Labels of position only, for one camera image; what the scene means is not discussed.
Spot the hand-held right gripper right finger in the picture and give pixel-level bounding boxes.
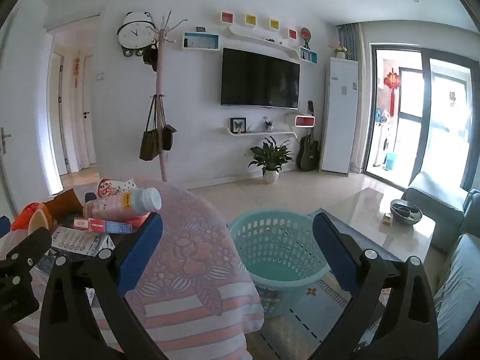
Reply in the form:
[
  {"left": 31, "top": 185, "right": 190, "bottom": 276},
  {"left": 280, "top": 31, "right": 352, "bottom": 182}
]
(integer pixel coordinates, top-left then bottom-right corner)
[{"left": 311, "top": 212, "right": 439, "bottom": 360}]

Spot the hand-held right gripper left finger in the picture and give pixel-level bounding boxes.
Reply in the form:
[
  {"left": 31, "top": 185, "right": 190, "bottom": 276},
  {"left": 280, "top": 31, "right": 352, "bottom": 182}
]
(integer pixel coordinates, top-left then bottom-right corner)
[{"left": 39, "top": 213, "right": 169, "bottom": 360}]

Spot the orange plastic bag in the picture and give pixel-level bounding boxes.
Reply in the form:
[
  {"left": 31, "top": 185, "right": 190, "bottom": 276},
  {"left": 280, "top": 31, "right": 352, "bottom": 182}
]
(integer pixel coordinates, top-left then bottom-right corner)
[{"left": 10, "top": 202, "right": 47, "bottom": 232}]

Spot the pink bottle with white cap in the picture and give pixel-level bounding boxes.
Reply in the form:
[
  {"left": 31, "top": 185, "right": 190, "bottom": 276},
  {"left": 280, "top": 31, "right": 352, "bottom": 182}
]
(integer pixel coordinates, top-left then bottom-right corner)
[{"left": 83, "top": 187, "right": 163, "bottom": 221}]

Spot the light blue plastic basket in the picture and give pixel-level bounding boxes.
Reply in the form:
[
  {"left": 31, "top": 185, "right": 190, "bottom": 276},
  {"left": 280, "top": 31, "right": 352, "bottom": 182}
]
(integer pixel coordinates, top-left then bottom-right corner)
[{"left": 227, "top": 210, "right": 332, "bottom": 318}]

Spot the small black shoulder bag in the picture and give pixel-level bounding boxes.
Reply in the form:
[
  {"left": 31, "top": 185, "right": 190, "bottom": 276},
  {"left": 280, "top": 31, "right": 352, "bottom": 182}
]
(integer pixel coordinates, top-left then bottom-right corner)
[{"left": 161, "top": 97, "right": 178, "bottom": 151}]

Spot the beige round object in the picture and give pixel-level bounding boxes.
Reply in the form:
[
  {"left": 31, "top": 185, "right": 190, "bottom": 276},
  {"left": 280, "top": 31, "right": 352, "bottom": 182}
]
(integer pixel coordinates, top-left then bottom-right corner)
[{"left": 29, "top": 208, "right": 52, "bottom": 234}]

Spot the white printed leaflet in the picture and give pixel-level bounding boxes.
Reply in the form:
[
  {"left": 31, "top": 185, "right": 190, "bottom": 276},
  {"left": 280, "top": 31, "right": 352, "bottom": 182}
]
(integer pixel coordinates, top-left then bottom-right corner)
[{"left": 50, "top": 226, "right": 110, "bottom": 258}]

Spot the red and white toothpaste box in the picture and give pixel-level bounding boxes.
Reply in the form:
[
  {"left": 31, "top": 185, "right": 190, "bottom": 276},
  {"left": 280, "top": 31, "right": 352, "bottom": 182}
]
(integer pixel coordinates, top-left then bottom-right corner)
[{"left": 73, "top": 217, "right": 133, "bottom": 234}]

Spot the glass coffee table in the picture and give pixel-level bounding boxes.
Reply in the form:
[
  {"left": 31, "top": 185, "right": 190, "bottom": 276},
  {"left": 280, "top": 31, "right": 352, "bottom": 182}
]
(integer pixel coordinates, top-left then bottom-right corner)
[{"left": 307, "top": 187, "right": 436, "bottom": 297}]

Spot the brown paper bag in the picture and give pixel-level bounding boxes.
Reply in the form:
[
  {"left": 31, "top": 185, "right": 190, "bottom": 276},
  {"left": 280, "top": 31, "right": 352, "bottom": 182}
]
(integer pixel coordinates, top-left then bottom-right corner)
[{"left": 42, "top": 189, "right": 85, "bottom": 221}]

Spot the pink lace tablecloth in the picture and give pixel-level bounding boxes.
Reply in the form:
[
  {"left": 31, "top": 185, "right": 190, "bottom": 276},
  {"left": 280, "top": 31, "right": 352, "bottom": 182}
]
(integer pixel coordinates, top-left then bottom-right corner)
[{"left": 0, "top": 178, "right": 265, "bottom": 360}]

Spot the red print paper cup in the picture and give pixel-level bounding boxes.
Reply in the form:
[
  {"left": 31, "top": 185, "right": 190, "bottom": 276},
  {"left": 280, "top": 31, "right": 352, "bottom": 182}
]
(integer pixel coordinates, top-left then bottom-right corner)
[{"left": 97, "top": 177, "right": 140, "bottom": 198}]

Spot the dark metal bowl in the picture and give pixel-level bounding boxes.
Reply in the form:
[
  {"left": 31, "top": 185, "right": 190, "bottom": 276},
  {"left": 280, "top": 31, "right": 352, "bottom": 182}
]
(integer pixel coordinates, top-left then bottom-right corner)
[{"left": 389, "top": 199, "right": 424, "bottom": 226}]

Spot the black acoustic guitar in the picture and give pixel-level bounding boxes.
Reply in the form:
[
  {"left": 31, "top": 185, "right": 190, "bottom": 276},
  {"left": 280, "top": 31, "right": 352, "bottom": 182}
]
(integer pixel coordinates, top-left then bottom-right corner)
[{"left": 296, "top": 100, "right": 320, "bottom": 172}]

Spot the brown handbag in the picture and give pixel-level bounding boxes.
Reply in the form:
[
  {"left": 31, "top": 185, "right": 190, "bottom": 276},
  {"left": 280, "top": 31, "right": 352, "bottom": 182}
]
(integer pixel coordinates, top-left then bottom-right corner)
[{"left": 139, "top": 95, "right": 166, "bottom": 162}]

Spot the white entrance door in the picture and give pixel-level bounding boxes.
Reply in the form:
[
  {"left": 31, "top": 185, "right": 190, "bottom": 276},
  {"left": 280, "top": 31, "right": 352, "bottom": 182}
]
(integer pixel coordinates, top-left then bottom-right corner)
[{"left": 0, "top": 19, "right": 23, "bottom": 219}]

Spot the green potted plant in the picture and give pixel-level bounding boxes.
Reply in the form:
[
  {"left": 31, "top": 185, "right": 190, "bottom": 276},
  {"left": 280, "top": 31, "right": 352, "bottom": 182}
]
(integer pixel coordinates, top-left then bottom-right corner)
[{"left": 248, "top": 136, "right": 293, "bottom": 185}]

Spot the grey armchair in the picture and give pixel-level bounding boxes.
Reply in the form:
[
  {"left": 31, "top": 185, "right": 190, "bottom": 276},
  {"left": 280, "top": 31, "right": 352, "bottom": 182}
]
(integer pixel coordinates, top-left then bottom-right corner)
[{"left": 401, "top": 172, "right": 480, "bottom": 253}]

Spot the white washing machine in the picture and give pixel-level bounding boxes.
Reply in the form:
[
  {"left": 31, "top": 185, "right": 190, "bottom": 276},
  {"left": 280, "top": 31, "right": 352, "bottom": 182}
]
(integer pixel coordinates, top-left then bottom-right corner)
[{"left": 374, "top": 123, "right": 395, "bottom": 166}]

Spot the pink coat rack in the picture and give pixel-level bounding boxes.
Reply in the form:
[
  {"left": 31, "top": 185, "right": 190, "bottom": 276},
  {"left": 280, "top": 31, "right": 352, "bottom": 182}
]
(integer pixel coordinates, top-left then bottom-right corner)
[{"left": 148, "top": 8, "right": 189, "bottom": 183}]

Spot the white interior door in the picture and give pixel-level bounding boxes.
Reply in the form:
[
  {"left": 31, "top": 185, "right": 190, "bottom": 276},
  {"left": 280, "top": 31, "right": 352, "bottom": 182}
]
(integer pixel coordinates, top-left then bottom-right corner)
[{"left": 80, "top": 54, "right": 97, "bottom": 168}]

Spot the grey sofa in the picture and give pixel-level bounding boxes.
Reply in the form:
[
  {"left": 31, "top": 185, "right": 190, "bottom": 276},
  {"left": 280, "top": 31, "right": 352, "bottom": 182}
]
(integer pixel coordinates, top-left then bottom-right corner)
[{"left": 429, "top": 232, "right": 480, "bottom": 359}]

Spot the sliding glass door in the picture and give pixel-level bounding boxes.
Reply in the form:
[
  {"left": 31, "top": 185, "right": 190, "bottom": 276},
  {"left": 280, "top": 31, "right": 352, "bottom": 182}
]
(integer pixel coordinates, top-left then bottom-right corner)
[{"left": 363, "top": 43, "right": 480, "bottom": 193}]

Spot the red knot hanging ornament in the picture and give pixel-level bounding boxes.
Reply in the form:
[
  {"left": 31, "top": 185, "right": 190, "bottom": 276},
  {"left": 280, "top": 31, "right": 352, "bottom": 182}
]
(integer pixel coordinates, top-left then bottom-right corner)
[{"left": 383, "top": 68, "right": 401, "bottom": 117}]

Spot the black hanging bag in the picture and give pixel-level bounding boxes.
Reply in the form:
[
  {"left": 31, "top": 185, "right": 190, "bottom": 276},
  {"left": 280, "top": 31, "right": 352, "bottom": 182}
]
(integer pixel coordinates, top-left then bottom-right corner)
[{"left": 142, "top": 43, "right": 159, "bottom": 72}]

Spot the grey curtain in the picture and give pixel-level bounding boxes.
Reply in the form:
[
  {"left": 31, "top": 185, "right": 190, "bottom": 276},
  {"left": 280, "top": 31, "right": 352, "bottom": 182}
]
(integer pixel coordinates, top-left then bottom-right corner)
[{"left": 335, "top": 22, "right": 361, "bottom": 61}]

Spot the short curved white wall shelf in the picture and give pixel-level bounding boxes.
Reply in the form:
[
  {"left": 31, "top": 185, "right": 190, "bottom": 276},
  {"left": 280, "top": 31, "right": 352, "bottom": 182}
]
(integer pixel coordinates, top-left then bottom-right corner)
[{"left": 226, "top": 127, "right": 299, "bottom": 140}]

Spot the wall-mounted television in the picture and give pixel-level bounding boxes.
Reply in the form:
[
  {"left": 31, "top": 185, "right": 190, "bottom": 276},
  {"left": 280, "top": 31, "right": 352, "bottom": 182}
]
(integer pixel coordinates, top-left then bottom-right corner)
[{"left": 220, "top": 47, "right": 301, "bottom": 110}]

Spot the panda wall clock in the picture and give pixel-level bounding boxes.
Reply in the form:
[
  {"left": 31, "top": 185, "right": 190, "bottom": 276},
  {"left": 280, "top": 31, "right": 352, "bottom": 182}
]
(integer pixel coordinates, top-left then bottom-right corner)
[{"left": 117, "top": 11, "right": 157, "bottom": 58}]

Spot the white and blue wall box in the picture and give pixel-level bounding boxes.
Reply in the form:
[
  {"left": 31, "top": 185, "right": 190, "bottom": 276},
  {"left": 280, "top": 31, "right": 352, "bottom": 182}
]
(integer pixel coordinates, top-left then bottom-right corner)
[{"left": 182, "top": 31, "right": 220, "bottom": 52}]

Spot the long curved white wall shelf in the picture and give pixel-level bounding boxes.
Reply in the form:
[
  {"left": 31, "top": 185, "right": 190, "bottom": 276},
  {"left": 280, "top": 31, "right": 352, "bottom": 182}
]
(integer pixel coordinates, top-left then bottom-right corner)
[{"left": 224, "top": 25, "right": 301, "bottom": 59}]

